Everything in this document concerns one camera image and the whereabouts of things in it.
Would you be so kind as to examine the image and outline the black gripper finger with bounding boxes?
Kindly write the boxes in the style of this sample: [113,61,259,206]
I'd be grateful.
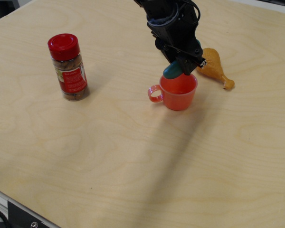
[176,55,207,75]
[155,39,178,63]

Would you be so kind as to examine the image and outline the red lid spice jar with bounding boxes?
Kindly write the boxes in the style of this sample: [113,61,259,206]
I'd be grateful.
[47,33,88,101]

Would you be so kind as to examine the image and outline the orange plastic cup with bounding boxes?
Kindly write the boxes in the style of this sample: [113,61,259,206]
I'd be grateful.
[148,74,198,111]

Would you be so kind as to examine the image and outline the toy chicken drumstick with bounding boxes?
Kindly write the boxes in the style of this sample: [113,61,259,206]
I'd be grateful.
[197,47,235,90]

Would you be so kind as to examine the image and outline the green toy cucumber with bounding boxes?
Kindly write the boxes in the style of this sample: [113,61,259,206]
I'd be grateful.
[163,39,203,79]

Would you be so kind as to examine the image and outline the black corner bracket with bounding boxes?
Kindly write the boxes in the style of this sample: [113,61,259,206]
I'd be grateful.
[8,199,59,228]

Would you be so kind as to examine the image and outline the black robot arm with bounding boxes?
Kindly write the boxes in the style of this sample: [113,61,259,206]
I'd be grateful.
[136,0,207,79]

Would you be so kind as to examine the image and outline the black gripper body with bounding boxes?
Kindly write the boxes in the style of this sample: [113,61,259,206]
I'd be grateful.
[146,3,200,51]

